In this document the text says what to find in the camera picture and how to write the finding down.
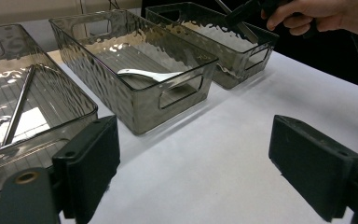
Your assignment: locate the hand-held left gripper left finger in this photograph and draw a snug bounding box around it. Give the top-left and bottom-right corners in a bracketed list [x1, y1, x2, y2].
[51, 115, 121, 224]

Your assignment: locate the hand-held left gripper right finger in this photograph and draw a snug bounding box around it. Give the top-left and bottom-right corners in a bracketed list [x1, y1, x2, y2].
[268, 114, 358, 223]

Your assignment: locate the smoky clear plastic bin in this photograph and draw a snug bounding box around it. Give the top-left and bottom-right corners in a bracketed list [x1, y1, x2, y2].
[48, 8, 220, 136]
[145, 1, 281, 91]
[0, 23, 99, 203]

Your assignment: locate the metal chopstick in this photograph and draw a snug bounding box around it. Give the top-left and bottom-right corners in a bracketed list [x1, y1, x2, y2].
[1, 63, 37, 147]

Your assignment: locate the white ceramic spoon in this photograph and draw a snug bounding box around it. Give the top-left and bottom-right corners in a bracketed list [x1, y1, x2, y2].
[117, 67, 188, 90]

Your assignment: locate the white table cover sheet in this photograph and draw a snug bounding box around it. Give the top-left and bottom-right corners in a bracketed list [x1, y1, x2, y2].
[0, 49, 358, 224]

